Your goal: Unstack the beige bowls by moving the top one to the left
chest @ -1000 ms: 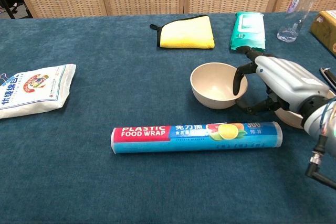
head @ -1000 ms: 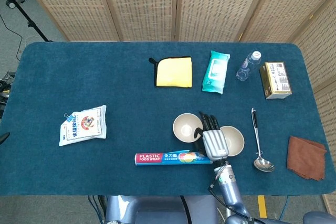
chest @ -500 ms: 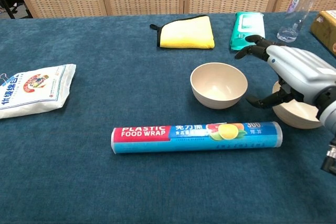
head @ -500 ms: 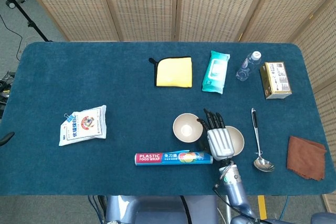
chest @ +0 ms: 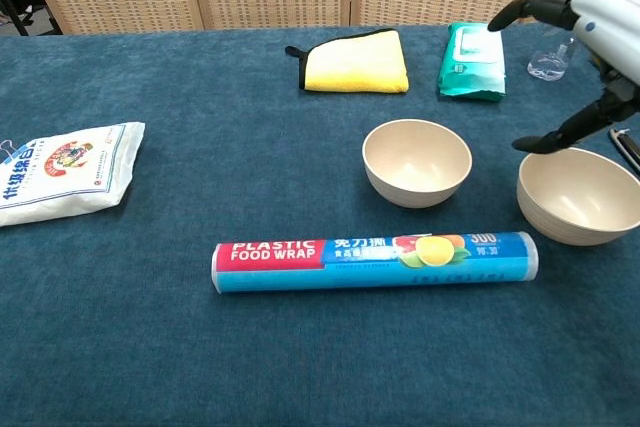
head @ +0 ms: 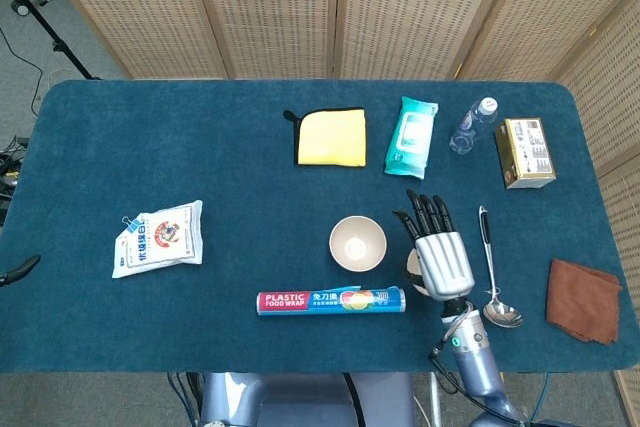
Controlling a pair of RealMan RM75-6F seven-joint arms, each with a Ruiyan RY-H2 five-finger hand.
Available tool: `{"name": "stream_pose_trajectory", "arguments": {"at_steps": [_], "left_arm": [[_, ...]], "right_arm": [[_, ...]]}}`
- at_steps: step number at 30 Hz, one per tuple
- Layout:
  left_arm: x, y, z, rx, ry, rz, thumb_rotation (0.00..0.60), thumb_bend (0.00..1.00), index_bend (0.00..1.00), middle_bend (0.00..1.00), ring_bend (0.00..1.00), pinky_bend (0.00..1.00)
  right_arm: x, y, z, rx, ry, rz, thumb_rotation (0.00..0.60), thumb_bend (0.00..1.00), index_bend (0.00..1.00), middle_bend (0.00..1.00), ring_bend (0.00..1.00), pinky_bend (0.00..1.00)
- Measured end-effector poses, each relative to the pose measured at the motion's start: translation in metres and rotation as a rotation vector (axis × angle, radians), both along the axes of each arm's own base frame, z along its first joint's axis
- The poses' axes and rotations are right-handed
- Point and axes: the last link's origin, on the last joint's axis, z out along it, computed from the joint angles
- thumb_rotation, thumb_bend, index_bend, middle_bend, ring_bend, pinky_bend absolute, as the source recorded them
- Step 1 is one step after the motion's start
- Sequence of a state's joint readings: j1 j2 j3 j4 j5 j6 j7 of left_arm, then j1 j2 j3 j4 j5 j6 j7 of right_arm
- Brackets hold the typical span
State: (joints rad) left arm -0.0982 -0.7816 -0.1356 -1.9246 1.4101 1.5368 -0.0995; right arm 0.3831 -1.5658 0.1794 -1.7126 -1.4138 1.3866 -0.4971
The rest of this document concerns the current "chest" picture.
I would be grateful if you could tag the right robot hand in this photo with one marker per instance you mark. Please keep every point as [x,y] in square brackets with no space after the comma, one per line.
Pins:
[600,22]

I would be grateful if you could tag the beige bowl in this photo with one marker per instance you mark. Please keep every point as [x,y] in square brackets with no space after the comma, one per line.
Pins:
[575,197]
[415,162]

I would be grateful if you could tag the clear plastic water bottle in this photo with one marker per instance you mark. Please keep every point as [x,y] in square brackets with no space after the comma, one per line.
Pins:
[550,64]

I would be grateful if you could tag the black and white pen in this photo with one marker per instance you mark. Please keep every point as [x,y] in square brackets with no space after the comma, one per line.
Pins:
[625,144]

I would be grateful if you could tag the green wet wipes pack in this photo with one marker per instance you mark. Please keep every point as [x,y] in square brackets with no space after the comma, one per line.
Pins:
[470,77]

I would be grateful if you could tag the yellow microfiber cloth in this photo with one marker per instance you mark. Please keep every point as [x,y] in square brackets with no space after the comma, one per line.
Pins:
[355,67]

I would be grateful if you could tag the plastic food wrap roll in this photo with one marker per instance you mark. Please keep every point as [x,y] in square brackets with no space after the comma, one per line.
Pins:
[350,272]

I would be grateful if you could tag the blue table cloth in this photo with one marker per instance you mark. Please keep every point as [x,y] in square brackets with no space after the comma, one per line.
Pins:
[250,172]

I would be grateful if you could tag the white sugar bag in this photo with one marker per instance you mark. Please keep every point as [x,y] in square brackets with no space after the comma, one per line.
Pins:
[65,182]

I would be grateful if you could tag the black tripod stand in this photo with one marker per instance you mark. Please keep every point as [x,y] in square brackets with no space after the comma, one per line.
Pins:
[12,12]

